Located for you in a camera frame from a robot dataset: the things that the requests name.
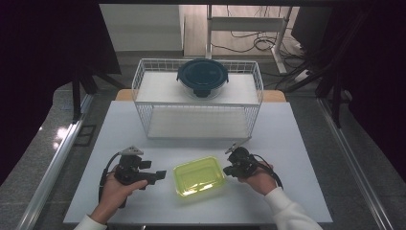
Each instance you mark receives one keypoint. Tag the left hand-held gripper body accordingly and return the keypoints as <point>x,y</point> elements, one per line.
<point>129,169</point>

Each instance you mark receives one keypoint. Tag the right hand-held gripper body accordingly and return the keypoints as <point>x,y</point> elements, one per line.
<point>244,163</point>

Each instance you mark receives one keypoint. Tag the green plastic container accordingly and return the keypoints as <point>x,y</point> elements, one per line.
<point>198,175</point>

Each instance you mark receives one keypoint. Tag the round container with blue lid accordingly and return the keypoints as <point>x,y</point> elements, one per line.
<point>202,75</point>

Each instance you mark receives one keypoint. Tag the person's right hand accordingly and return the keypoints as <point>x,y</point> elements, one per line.
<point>260,182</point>

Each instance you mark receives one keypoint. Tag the person's left hand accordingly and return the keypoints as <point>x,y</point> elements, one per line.
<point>115,191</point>

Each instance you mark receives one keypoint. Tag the black stand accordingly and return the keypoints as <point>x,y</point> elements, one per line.
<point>335,92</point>
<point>76,96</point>

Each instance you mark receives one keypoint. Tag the white cabinet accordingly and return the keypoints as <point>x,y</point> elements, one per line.
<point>140,27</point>

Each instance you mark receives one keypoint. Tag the dark curtain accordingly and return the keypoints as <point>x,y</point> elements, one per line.
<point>376,80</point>
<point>38,64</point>

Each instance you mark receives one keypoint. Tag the dark monitor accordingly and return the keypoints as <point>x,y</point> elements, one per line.
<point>311,27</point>

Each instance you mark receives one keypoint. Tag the aluminium rail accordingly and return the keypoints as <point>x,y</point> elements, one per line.
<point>354,166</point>
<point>52,166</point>

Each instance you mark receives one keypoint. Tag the white desk frame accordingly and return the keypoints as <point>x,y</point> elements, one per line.
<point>247,24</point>

